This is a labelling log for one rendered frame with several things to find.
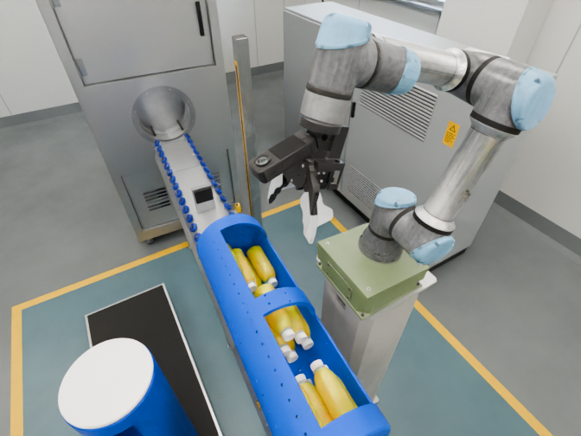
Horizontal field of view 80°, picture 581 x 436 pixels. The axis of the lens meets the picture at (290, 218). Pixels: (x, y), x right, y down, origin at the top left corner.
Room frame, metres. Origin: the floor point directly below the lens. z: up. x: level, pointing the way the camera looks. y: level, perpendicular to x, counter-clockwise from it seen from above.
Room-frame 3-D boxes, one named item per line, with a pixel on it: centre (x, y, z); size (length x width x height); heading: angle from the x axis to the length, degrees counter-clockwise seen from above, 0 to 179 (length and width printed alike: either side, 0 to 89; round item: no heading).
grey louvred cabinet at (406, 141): (2.71, -0.69, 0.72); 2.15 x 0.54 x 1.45; 30
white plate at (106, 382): (0.46, 0.58, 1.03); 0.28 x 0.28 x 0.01
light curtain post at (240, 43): (1.68, 0.23, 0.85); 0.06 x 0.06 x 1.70; 27
